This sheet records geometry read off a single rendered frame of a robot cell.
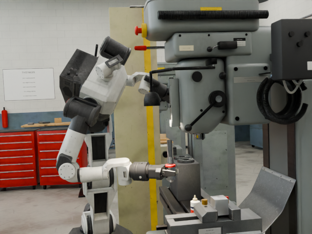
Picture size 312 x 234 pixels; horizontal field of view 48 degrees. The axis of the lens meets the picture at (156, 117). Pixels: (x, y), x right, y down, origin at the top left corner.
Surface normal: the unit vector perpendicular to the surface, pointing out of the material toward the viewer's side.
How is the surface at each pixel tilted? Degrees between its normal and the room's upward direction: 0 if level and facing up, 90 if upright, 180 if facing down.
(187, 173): 90
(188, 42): 90
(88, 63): 58
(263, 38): 90
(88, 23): 90
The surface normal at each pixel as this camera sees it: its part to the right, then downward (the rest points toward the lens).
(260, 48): 0.15, 0.05
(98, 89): 0.23, -0.50
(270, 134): -0.99, 0.05
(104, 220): 0.29, 0.50
